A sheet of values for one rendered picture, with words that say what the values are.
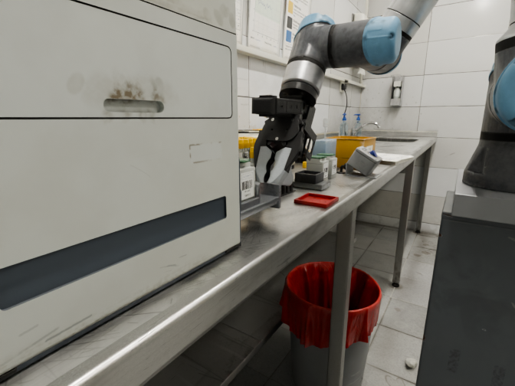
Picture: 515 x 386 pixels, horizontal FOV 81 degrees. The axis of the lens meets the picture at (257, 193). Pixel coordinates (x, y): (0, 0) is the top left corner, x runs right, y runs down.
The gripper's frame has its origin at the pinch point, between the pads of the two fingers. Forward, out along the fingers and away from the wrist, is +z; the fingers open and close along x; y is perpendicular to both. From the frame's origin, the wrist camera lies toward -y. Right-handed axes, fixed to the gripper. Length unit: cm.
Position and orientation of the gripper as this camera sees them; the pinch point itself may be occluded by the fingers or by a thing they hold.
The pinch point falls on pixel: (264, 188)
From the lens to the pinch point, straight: 51.7
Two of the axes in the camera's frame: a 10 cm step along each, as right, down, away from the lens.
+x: -8.3, -1.3, 5.4
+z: -2.8, 9.4, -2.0
